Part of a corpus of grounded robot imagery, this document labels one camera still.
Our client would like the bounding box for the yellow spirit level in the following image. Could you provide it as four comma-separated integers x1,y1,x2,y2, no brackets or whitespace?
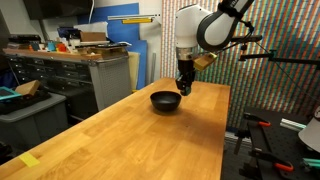
122,18,153,24

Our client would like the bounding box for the yellow sticky note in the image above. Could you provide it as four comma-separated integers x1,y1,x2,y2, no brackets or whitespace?
18,152,40,167

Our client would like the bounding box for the black bowl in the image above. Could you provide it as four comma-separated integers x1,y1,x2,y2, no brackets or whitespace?
150,91,181,112

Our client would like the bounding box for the white lamp shade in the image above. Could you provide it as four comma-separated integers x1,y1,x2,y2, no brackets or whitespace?
298,106,320,153

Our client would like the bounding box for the teal framed tray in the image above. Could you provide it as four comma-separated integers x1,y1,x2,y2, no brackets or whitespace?
0,86,21,100

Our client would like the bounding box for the colourful patterned wall panel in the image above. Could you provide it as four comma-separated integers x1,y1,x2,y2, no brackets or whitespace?
160,0,320,129

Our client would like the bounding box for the grey drawer cabinet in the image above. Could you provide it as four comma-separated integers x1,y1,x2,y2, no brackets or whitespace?
4,48,131,116

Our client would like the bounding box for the black monitor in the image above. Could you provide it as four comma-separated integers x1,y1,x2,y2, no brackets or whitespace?
23,0,92,20

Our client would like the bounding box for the tan wrist camera box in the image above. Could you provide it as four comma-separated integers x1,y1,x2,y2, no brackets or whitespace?
194,53,217,71

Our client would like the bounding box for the grey plastic storage bin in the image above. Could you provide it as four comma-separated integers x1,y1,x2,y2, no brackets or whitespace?
0,93,68,150

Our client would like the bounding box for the orange handled black clamp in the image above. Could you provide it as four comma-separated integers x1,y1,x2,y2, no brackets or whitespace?
249,148,294,172
243,112,271,127

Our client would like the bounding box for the blue foam board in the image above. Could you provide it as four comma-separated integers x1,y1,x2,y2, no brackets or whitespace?
91,3,147,89

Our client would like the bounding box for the brown cardboard box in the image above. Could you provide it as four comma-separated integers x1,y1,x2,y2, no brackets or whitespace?
15,80,40,96

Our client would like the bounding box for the green block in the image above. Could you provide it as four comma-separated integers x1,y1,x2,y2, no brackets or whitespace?
181,87,191,96

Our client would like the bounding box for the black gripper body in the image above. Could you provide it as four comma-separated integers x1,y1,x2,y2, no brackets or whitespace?
176,60,195,94

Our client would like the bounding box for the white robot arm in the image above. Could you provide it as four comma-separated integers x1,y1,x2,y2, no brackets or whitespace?
175,0,254,96

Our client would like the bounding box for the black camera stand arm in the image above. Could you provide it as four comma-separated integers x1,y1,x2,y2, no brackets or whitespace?
231,34,320,69

